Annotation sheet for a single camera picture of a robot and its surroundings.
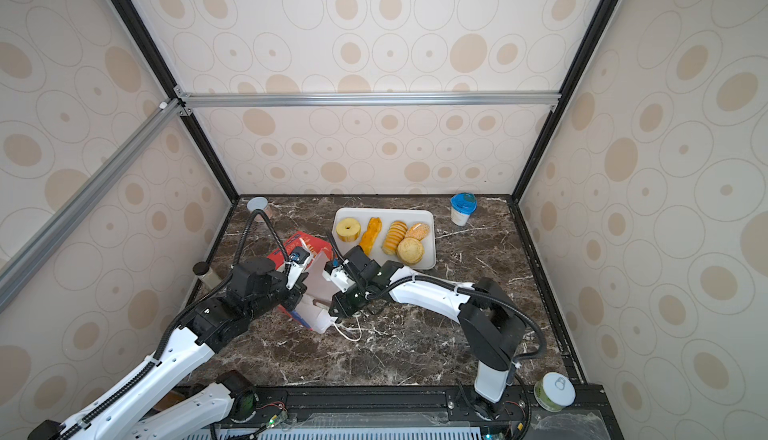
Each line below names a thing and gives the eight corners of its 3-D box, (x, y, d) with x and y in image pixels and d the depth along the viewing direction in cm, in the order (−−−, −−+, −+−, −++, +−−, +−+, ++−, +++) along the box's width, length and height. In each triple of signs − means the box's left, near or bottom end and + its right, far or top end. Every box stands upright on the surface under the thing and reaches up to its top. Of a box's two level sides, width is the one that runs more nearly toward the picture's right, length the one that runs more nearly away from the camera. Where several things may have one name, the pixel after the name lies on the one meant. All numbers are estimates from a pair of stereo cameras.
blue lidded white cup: (449, 227, 113) (454, 208, 104) (447, 212, 118) (451, 192, 109) (472, 227, 113) (478, 208, 104) (468, 212, 118) (474, 192, 109)
